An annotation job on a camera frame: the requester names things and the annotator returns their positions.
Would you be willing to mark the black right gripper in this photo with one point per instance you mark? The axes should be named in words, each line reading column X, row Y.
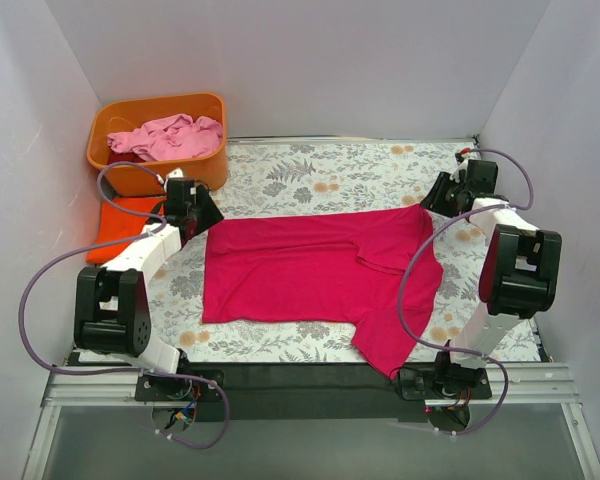
column 438, row 192

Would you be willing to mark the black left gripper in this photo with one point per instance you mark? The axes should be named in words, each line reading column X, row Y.
column 203, row 211

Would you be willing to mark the magenta t shirt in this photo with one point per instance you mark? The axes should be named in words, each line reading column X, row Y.
column 358, row 268

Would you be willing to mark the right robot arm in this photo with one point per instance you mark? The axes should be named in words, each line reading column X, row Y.
column 518, row 278

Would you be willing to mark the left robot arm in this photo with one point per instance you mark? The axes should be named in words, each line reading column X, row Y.
column 112, row 314

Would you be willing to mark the floral patterned table mat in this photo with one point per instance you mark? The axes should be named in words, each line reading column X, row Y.
column 284, row 179

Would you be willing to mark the orange plastic basket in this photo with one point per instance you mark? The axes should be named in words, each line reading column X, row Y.
column 126, row 115

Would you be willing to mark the pink crumpled t shirt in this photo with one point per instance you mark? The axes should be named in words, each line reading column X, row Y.
column 170, row 138

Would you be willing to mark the folded orange t shirt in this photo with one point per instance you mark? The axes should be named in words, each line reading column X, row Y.
column 116, row 225

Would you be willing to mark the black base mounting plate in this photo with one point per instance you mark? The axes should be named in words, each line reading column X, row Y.
column 316, row 391

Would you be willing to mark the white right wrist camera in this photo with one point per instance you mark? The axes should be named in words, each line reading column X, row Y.
column 462, row 160

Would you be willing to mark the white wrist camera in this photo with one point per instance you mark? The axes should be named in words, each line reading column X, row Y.
column 462, row 160
column 175, row 174

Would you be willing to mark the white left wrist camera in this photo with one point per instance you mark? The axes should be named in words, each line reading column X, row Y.
column 175, row 174

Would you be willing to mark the aluminium frame rail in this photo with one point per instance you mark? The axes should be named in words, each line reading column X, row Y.
column 529, row 383

